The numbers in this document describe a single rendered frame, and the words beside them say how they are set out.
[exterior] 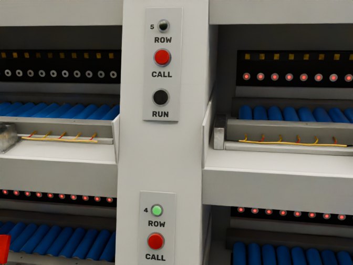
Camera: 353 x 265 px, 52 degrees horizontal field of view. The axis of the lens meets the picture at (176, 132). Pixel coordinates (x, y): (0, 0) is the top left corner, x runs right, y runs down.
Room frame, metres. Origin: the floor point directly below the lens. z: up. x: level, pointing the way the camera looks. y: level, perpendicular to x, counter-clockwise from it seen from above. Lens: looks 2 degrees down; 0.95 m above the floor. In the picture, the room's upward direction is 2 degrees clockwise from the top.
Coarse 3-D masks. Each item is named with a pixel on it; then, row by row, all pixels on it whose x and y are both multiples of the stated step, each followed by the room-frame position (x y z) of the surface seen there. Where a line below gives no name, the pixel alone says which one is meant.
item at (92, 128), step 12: (0, 120) 0.47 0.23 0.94; (12, 120) 0.47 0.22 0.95; (24, 120) 0.47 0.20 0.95; (36, 120) 0.47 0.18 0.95; (48, 120) 0.47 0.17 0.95; (60, 120) 0.47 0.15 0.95; (72, 120) 0.47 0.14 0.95; (84, 120) 0.46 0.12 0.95; (96, 120) 0.46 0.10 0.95; (108, 120) 0.46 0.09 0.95; (24, 132) 0.47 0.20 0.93; (36, 132) 0.47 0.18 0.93; (48, 132) 0.46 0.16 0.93; (60, 132) 0.46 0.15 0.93; (72, 132) 0.46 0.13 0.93; (84, 132) 0.46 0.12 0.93; (96, 132) 0.45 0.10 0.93; (108, 132) 0.45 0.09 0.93
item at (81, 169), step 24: (24, 144) 0.46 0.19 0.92; (48, 144) 0.46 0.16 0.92; (72, 144) 0.45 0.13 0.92; (96, 144) 0.45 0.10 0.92; (0, 168) 0.43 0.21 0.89; (24, 168) 0.42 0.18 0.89; (48, 168) 0.42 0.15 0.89; (72, 168) 0.41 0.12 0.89; (96, 168) 0.41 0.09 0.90; (48, 192) 0.43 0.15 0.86; (72, 192) 0.42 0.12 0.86; (96, 192) 0.42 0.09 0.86
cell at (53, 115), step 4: (64, 104) 0.55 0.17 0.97; (68, 104) 0.55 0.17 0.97; (60, 108) 0.53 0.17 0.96; (64, 108) 0.53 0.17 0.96; (68, 108) 0.54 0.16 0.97; (52, 112) 0.51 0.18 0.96; (56, 112) 0.51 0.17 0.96; (60, 112) 0.52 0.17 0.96; (64, 112) 0.53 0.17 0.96; (48, 116) 0.50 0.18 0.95; (52, 116) 0.50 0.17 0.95; (56, 116) 0.51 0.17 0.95
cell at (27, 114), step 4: (40, 104) 0.55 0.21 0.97; (44, 104) 0.55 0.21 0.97; (32, 108) 0.53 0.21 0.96; (36, 108) 0.53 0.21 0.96; (40, 108) 0.54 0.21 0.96; (28, 112) 0.52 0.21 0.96; (32, 112) 0.52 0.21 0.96; (36, 112) 0.53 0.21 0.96; (20, 116) 0.50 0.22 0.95; (24, 116) 0.50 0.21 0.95; (28, 116) 0.51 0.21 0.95
